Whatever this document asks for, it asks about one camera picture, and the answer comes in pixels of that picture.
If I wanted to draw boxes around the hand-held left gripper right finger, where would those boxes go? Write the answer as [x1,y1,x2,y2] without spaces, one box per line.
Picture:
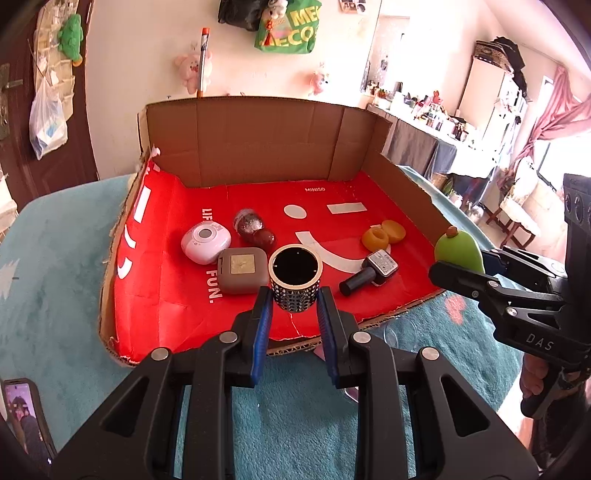
[315,286,541,480]

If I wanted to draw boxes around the dark wooden door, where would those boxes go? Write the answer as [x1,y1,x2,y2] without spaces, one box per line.
[0,0,100,217]

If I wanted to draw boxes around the dark bags on cabinet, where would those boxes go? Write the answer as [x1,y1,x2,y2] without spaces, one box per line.
[475,37,527,90]

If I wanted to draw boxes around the orange half dome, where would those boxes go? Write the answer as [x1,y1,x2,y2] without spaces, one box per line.
[381,220,407,245]

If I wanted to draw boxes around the cluster of bottles and jars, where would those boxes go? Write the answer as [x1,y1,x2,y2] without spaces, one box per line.
[365,60,472,141]

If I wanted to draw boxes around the green tote bag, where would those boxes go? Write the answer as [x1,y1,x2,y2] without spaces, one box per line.
[254,0,322,56]

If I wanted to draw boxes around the black smartphone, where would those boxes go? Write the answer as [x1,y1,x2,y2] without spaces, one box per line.
[0,377,58,476]

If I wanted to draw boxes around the black studded cup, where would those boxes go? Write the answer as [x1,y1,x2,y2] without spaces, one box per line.
[269,244,322,315]

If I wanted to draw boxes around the brown square case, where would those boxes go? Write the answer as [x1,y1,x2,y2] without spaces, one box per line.
[217,248,271,296]

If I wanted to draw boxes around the clear glass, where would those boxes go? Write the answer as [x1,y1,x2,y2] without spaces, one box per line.
[381,323,407,349]

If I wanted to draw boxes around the dark nail polish bottle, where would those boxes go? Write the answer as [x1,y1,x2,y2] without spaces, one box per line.
[339,249,399,296]

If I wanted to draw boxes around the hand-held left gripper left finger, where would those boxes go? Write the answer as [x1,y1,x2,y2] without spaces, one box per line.
[51,286,275,480]

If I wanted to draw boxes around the green plush toy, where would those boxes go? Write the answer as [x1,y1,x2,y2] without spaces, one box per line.
[58,14,85,66]

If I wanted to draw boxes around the table with grey cloth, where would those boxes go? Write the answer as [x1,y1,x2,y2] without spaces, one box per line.
[367,104,497,185]

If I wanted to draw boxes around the hanging fabric organizer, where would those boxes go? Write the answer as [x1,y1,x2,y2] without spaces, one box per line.
[34,0,77,121]

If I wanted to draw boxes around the black bag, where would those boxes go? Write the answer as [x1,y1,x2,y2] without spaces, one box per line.
[218,0,269,32]

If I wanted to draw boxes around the pink round case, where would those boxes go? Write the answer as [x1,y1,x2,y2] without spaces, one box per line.
[181,220,232,265]

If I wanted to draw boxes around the white cabinet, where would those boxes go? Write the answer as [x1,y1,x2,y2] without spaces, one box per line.
[457,58,529,160]

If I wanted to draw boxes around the dark red glitter egg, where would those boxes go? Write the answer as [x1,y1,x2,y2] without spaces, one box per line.
[233,209,277,252]

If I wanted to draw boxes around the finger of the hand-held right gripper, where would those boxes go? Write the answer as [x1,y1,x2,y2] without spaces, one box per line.
[428,261,566,333]
[482,246,568,283]

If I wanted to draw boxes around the white plastic bag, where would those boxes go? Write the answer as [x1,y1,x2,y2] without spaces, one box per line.
[28,76,69,161]

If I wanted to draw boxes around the small pink plush toy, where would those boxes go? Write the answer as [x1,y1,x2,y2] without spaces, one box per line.
[308,62,331,97]

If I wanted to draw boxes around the orange ring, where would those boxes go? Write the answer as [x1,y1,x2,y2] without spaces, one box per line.
[361,227,390,252]

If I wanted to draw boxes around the purple nail polish bottle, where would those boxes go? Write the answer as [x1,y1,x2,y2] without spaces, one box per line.
[313,347,362,402]

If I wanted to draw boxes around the wooden chair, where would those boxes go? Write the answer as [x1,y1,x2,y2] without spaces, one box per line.
[485,182,543,247]

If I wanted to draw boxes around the red tassel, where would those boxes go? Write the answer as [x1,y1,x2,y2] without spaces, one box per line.
[261,18,281,50]

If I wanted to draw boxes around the white orange stick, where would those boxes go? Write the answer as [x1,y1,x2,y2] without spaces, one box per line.
[196,28,212,97]

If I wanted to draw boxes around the pink curtain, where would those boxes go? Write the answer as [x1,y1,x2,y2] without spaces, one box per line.
[510,65,591,185]

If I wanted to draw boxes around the green pear toy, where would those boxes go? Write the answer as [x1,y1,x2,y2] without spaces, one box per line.
[434,227,485,275]

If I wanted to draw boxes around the person's right hand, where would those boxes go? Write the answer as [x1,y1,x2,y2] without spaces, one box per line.
[522,355,549,400]

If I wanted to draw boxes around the cardboard box with red lining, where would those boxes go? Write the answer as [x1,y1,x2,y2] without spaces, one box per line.
[98,96,455,367]

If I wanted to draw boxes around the metal door handle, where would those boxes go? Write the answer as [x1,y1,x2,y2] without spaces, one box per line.
[0,65,24,141]

